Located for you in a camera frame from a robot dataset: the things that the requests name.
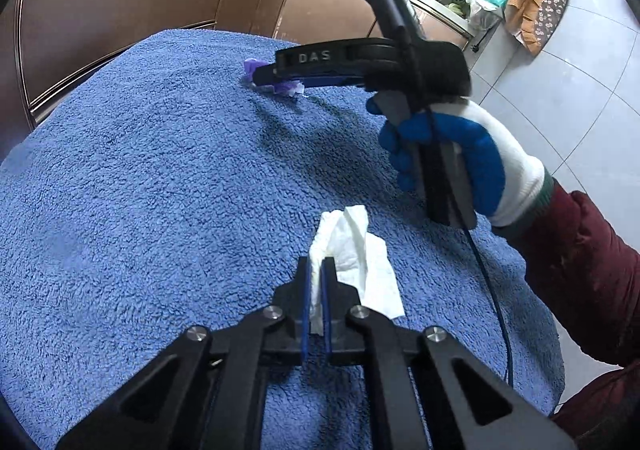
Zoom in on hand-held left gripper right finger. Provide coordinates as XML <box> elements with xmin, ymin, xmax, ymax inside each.
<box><xmin>322</xmin><ymin>257</ymin><xmax>577</xmax><ymax>450</ymax></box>

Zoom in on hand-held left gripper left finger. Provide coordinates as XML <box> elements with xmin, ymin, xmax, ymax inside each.
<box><xmin>55</xmin><ymin>256</ymin><xmax>311</xmax><ymax>450</ymax></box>

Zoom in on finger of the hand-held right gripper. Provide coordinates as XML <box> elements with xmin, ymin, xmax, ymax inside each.
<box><xmin>252</xmin><ymin>67</ymin><xmax>371</xmax><ymax>89</ymax></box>
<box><xmin>275</xmin><ymin>36</ymin><xmax>401</xmax><ymax>77</ymax></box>

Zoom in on purple wrapper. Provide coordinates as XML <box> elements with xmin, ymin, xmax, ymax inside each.
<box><xmin>242</xmin><ymin>58</ymin><xmax>306</xmax><ymax>98</ymax></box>

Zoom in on white tissue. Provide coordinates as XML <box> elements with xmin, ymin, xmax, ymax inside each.
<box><xmin>307</xmin><ymin>205</ymin><xmax>406</xmax><ymax>337</ymax></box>

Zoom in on person's right forearm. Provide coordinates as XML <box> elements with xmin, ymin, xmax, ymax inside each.
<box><xmin>492</xmin><ymin>172</ymin><xmax>640</xmax><ymax>371</ymax></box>

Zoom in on person's right hand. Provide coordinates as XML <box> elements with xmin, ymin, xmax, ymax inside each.
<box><xmin>366</xmin><ymin>95</ymin><xmax>547</xmax><ymax>231</ymax></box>

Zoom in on white plastic bag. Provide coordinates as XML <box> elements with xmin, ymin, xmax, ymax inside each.
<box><xmin>454</xmin><ymin>0</ymin><xmax>502</xmax><ymax>32</ymax></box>

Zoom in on blue fleece blanket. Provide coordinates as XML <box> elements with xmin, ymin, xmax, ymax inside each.
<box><xmin>0</xmin><ymin>28</ymin><xmax>566</xmax><ymax>450</ymax></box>

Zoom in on person's dark red jacket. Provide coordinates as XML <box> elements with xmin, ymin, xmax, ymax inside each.
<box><xmin>549</xmin><ymin>364</ymin><xmax>640</xmax><ymax>450</ymax></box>

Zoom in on black cable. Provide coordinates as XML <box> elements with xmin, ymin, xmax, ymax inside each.
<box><xmin>465</xmin><ymin>227</ymin><xmax>516</xmax><ymax>388</ymax></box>

